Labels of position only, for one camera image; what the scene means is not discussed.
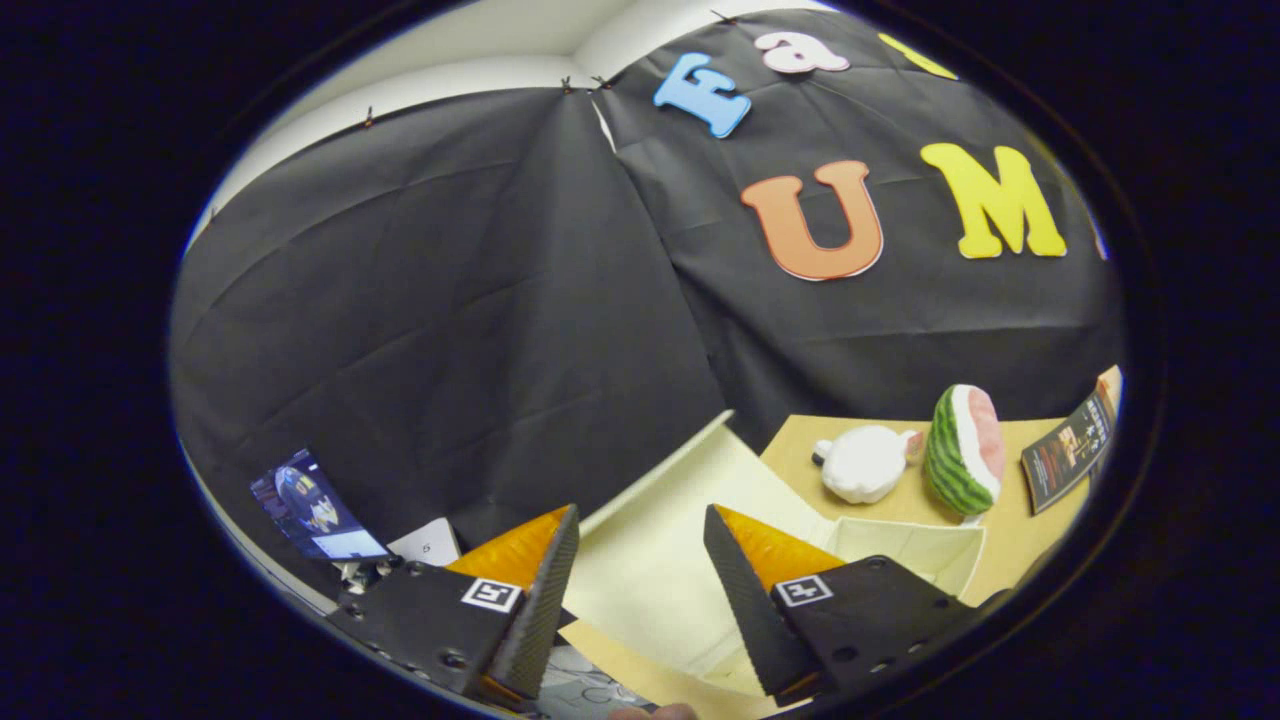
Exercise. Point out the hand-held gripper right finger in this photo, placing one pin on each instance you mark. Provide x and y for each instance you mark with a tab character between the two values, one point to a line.
745	610

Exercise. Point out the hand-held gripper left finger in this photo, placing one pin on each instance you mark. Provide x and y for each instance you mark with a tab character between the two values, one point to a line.
540	620

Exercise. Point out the grey fabric storage box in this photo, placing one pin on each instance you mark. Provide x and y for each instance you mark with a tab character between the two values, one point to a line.
660	570

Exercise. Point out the white paper sheet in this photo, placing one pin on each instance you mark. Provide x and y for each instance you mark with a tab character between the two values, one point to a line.
428	545

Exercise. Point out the white plush toy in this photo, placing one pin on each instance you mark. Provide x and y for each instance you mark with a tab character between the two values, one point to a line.
865	465

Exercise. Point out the lit display screen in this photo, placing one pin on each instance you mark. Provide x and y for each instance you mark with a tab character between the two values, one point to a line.
315	515

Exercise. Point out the watermelon slice plush toy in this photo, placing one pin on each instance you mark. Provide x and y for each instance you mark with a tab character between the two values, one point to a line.
955	460

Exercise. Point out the black backdrop cloth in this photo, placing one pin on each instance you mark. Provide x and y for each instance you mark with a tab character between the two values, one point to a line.
450	300

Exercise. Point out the black hardcover book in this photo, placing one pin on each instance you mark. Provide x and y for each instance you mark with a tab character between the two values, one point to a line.
1065	455

